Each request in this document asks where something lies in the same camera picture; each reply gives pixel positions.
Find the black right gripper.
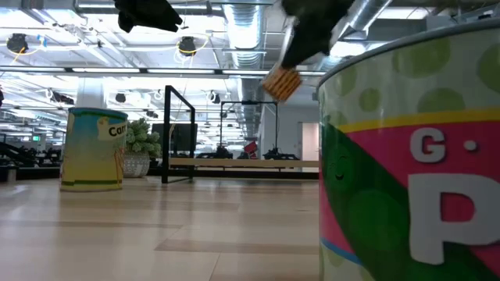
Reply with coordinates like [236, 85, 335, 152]
[280, 0, 355, 70]

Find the black ceiling device yellow cable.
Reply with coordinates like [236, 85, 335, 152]
[5, 33, 30, 55]
[177, 36, 198, 57]

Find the black frame wooden shelf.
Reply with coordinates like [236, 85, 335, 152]
[161, 84, 320, 185]

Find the orange spicy black beans can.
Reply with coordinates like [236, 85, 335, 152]
[261, 63, 303, 102]

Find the green potted plant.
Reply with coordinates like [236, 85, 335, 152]
[123, 117, 163, 179]

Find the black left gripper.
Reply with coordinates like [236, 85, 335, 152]
[113, 0, 184, 34]

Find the black background monitor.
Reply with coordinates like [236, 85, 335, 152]
[151, 123, 198, 158]

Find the ribbed silver air duct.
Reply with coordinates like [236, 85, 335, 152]
[221, 0, 268, 71]

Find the yellow blue carrots can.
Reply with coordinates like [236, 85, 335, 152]
[59, 107, 129, 193]

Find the green peas can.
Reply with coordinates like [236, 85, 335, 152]
[316, 18, 500, 281]

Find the smooth silver air duct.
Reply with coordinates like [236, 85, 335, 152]
[330, 0, 394, 71]

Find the red background object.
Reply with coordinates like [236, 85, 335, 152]
[243, 140, 259, 160]

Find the white pillar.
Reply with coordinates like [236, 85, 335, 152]
[76, 76, 108, 110]

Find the long ceiling light strip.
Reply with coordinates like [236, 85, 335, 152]
[0, 66, 327, 78]

